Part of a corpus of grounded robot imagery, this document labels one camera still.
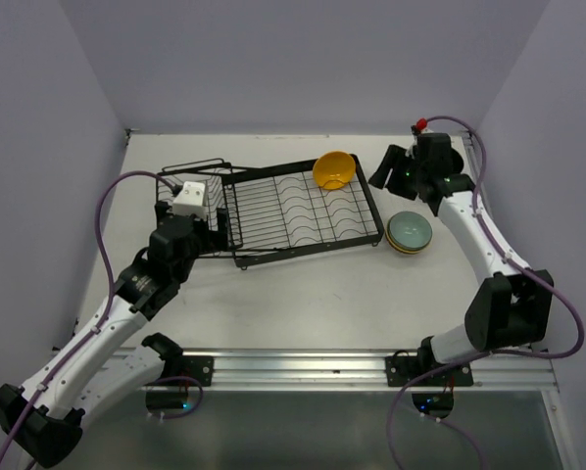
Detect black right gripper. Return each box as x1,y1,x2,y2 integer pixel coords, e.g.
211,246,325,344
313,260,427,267
368,144,426,201

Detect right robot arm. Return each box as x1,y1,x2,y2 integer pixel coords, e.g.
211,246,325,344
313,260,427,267
368,133,554,385

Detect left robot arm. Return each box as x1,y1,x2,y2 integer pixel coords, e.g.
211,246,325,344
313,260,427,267
0,203,228,468

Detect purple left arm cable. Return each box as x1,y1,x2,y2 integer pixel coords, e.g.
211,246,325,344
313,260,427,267
0,169,179,470

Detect orange yellow bowl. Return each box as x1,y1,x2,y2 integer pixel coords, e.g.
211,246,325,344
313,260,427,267
312,151,357,191

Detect black wire dish rack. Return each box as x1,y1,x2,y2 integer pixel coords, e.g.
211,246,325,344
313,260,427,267
160,159,384,270

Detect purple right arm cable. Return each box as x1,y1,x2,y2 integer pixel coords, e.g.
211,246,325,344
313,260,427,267
387,115,586,470

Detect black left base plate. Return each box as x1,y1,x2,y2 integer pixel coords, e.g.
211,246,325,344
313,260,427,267
175,355,215,388

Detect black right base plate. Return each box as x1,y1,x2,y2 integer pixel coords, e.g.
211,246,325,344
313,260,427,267
384,350,474,388

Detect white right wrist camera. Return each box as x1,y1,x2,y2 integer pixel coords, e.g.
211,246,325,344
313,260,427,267
411,117,428,143

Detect pale teal checked bowl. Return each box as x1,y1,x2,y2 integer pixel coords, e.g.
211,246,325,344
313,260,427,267
387,211,433,251

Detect yellow sun pattern bowl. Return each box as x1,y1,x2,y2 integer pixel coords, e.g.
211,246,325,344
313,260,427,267
385,232,430,256

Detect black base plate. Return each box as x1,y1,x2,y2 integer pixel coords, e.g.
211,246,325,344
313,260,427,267
175,355,215,388
384,350,474,388

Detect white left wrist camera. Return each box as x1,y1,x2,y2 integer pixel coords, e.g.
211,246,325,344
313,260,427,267
171,181,208,220

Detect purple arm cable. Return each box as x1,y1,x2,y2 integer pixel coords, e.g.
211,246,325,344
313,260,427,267
387,115,586,470
0,169,179,470

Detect aluminium mounting rail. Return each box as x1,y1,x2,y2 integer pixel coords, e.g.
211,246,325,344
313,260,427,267
175,349,558,392

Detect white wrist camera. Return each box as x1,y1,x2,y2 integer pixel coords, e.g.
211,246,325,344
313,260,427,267
411,117,428,143
171,181,208,220

